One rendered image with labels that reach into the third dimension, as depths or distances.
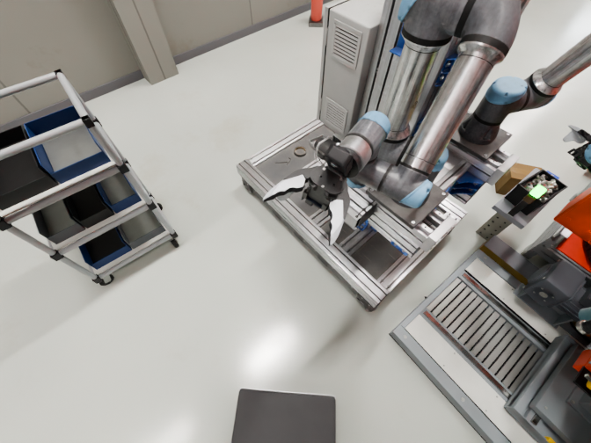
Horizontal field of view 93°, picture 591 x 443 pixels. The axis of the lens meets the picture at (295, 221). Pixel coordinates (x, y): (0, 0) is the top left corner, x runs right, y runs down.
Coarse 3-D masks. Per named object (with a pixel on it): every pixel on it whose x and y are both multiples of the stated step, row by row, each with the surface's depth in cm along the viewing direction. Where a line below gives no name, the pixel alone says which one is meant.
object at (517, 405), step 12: (564, 336) 142; (552, 348) 141; (564, 348) 140; (540, 360) 140; (552, 360) 137; (540, 372) 132; (528, 384) 131; (540, 384) 132; (516, 396) 130; (528, 396) 129; (516, 408) 127; (528, 408) 127; (516, 420) 129; (528, 420) 123; (540, 420) 123; (540, 432) 121; (552, 432) 122
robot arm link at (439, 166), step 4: (412, 136) 92; (408, 144) 89; (404, 148) 90; (404, 152) 90; (444, 152) 87; (448, 152) 88; (400, 156) 91; (444, 156) 86; (448, 156) 88; (400, 160) 91; (440, 160) 86; (444, 160) 86; (396, 164) 93; (436, 164) 86; (440, 164) 86; (444, 164) 90; (436, 168) 87; (440, 168) 88; (432, 172) 89; (436, 172) 90; (428, 176) 90; (432, 176) 91; (436, 176) 93; (432, 180) 93
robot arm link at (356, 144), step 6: (348, 138) 60; (354, 138) 60; (360, 138) 60; (336, 144) 63; (342, 144) 59; (348, 144) 59; (354, 144) 59; (360, 144) 59; (366, 144) 60; (354, 150) 58; (360, 150) 58; (366, 150) 59; (360, 156) 58; (366, 156) 60; (366, 162) 60
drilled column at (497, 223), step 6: (492, 216) 175; (498, 216) 172; (486, 222) 181; (492, 222) 177; (498, 222) 174; (504, 222) 173; (510, 222) 168; (480, 228) 187; (486, 228) 183; (492, 228) 179; (498, 228) 176; (504, 228) 173; (480, 234) 189; (486, 234) 185; (492, 234) 181; (498, 234) 178; (486, 240) 188
